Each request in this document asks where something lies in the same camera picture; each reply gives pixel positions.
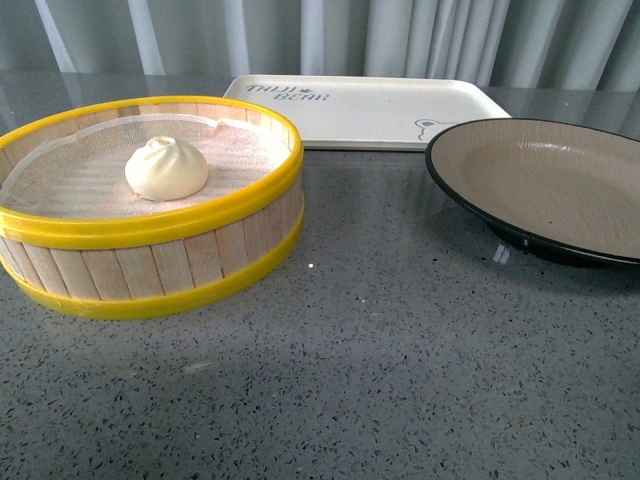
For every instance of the white steamed bun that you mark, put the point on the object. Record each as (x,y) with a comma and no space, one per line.
(166,169)

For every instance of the beige plate with black rim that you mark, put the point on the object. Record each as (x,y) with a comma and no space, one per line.
(563,192)

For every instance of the cream rectangular bear tray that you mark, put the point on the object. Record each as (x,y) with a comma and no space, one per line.
(367,113)

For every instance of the yellow rimmed bamboo steamer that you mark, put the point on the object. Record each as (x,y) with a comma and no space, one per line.
(158,264)

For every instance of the white mesh steamer liner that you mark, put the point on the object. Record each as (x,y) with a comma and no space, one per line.
(82,176)

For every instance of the grey pleated curtain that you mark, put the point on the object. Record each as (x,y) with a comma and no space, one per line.
(578,45)

